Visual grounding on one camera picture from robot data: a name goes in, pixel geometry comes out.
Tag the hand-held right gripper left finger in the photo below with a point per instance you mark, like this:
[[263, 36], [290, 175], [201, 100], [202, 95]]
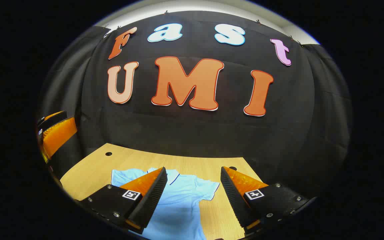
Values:
[[152, 196]]

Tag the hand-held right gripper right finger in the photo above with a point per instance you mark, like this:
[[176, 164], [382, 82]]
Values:
[[233, 196]]

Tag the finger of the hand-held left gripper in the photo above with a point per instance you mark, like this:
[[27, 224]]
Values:
[[58, 136], [53, 120]]

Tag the light blue T-shirt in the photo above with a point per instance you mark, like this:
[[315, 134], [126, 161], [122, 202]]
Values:
[[182, 200]]

